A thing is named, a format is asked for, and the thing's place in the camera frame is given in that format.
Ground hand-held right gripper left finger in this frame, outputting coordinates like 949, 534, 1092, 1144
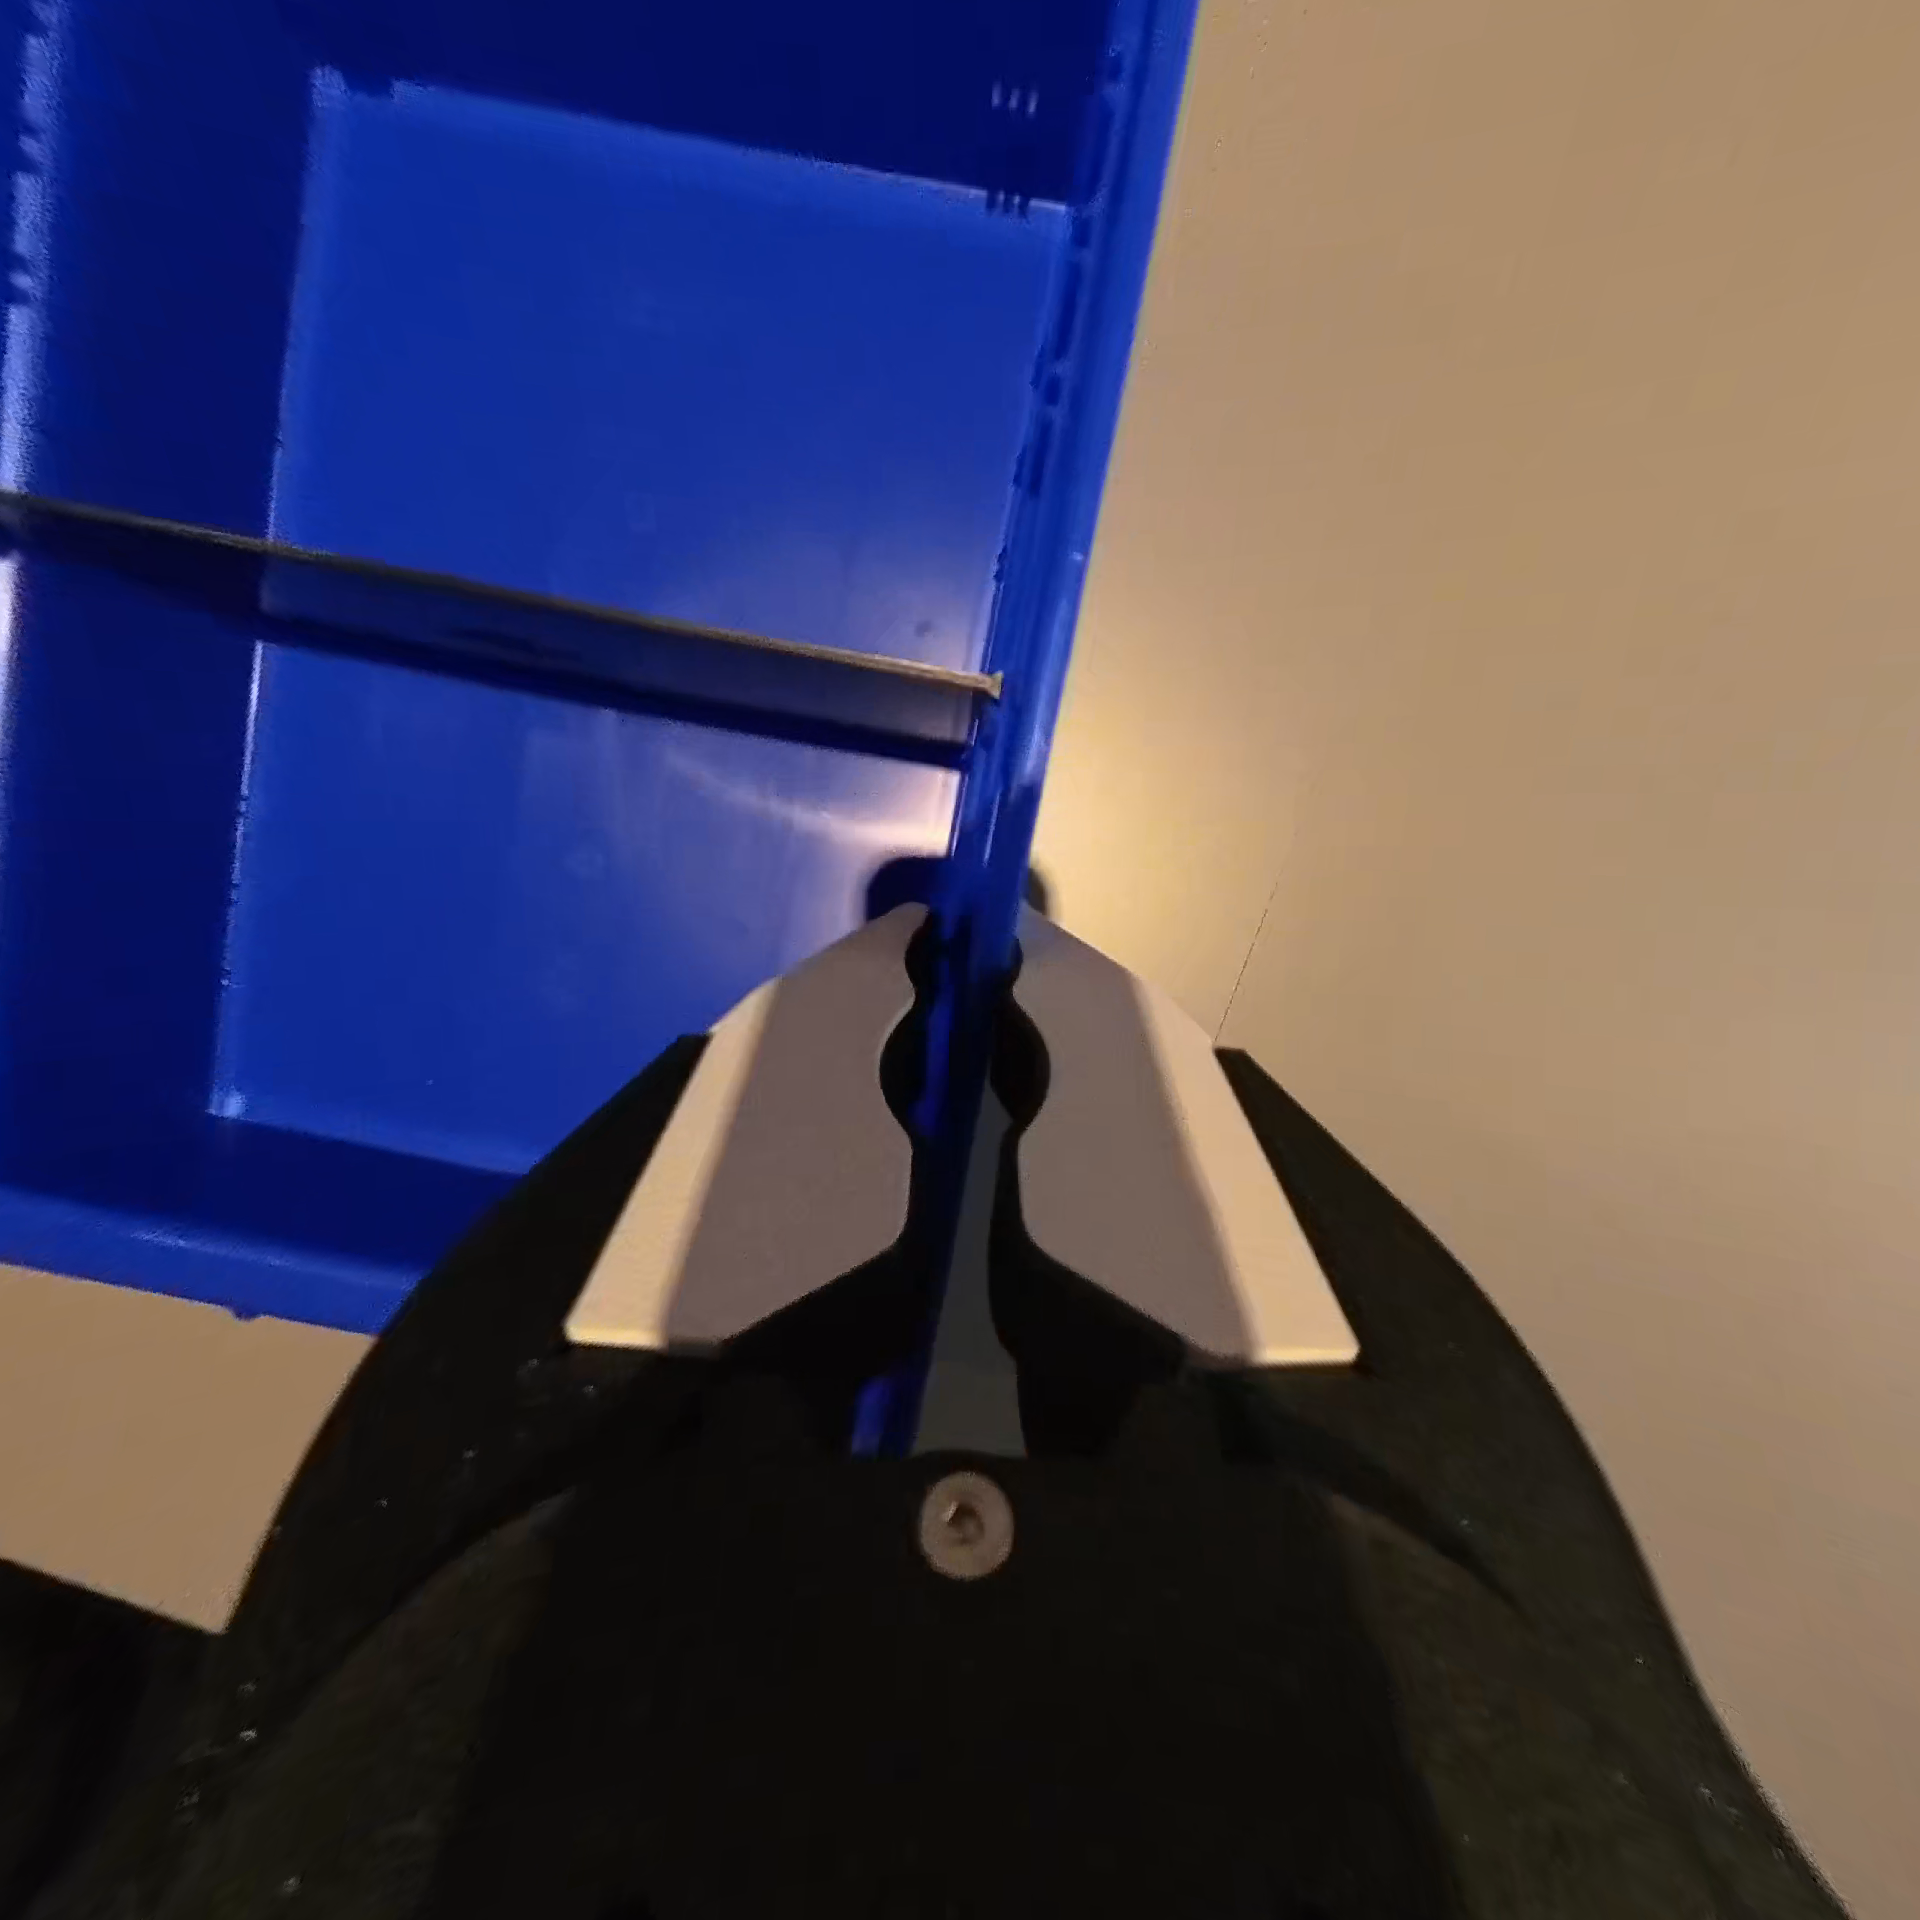
569, 899, 960, 1358

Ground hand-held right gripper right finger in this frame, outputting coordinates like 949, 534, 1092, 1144
994, 906, 1365, 1370

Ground blue plastic bin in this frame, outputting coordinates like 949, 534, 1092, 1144
0, 0, 1203, 1461

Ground dark metal bin divider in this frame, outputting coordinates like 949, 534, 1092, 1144
0, 490, 1001, 769

